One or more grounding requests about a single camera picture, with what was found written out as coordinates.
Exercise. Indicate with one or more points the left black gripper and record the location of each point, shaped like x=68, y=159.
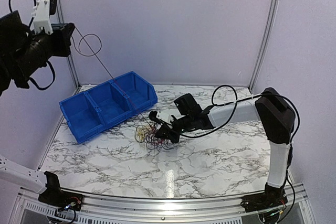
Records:
x=61, y=31

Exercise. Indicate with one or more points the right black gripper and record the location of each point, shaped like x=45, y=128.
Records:
x=168, y=135

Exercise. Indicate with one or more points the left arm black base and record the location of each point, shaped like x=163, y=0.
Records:
x=55, y=196

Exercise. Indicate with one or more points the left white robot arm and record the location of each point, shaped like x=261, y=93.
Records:
x=24, y=51

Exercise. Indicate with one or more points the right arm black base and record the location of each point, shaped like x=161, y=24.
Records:
x=269, y=198

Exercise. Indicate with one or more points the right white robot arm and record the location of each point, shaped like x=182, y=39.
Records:
x=273, y=110

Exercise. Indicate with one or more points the blue three-compartment plastic bin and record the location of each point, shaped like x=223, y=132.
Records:
x=106, y=105

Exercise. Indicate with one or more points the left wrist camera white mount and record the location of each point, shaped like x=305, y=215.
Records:
x=41, y=13

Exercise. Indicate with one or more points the aluminium front rail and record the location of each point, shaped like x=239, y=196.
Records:
x=227, y=209

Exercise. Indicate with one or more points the right aluminium corner post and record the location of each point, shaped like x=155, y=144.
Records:
x=273, y=7

